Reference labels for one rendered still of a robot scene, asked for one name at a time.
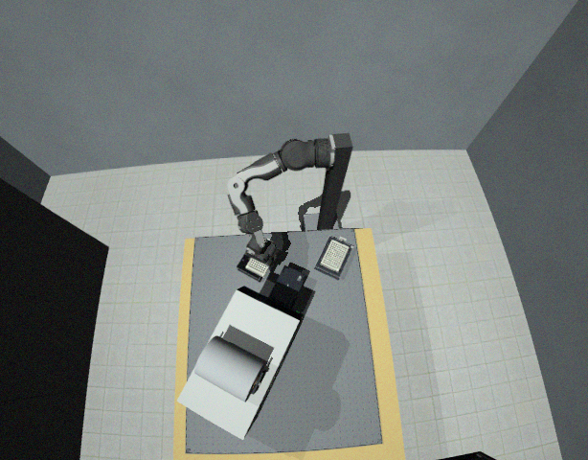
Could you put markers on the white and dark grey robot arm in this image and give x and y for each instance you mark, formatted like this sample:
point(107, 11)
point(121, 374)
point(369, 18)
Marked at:
point(295, 155)

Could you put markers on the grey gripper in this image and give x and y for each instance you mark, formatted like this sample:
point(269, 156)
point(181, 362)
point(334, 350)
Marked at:
point(267, 252)

